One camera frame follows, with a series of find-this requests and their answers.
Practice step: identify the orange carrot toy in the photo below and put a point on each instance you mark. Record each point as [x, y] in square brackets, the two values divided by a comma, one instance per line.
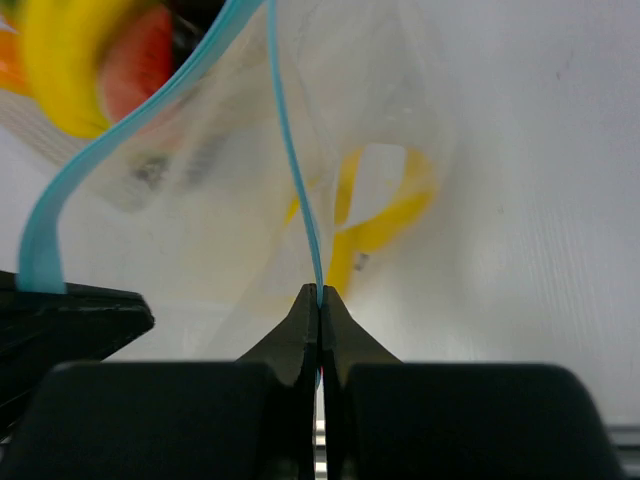
[12, 75]

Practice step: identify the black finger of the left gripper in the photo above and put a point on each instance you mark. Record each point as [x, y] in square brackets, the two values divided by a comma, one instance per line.
[41, 330]

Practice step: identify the clear zip bag teal zipper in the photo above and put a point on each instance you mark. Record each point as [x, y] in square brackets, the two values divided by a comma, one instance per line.
[281, 85]

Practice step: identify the watermelon slice toy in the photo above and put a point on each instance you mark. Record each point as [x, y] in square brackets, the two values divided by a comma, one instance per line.
[137, 63]

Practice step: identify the white perforated plastic basket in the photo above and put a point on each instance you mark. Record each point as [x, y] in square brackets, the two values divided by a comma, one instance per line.
[139, 171]

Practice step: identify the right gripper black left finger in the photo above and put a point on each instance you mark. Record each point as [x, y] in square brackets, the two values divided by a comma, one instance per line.
[290, 349]

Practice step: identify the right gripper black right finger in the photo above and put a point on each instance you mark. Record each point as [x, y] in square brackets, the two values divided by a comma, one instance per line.
[345, 343]

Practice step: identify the yellow pear toy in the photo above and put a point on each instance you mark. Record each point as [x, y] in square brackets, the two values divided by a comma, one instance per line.
[362, 203]

